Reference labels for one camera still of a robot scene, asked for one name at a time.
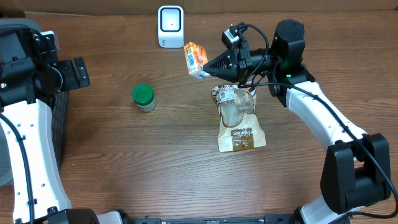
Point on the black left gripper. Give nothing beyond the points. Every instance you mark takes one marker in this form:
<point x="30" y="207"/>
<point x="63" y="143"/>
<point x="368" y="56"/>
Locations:
<point x="69" y="68"/>

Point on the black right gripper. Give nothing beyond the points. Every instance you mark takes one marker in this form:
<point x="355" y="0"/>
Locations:
<point x="236" y="65"/>

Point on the orange Kleenex tissue pack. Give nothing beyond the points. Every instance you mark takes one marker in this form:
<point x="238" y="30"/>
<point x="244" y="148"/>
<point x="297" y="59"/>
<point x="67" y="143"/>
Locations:
<point x="196" y="57"/>

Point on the brown white snack pouch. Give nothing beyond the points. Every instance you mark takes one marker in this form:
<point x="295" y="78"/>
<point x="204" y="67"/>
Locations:
<point x="239" y="125"/>

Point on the green lid jar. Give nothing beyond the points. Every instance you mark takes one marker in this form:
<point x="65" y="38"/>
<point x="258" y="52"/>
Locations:
<point x="144" y="97"/>

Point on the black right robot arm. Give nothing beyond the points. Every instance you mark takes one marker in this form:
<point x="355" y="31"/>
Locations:
<point x="356" y="172"/>

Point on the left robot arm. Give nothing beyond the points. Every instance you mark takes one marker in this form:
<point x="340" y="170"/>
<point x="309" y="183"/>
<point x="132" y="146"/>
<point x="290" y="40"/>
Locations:
<point x="39" y="193"/>

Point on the white barcode scanner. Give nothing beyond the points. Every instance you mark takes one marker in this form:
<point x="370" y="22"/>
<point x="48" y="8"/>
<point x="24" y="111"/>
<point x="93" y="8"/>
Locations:
<point x="171" y="26"/>

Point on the grey plastic mesh basket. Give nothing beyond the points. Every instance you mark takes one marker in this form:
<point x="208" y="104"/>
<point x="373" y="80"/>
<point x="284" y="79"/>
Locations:
<point x="59" y="124"/>

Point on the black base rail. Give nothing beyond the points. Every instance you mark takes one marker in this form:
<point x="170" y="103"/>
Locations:
<point x="214" y="221"/>

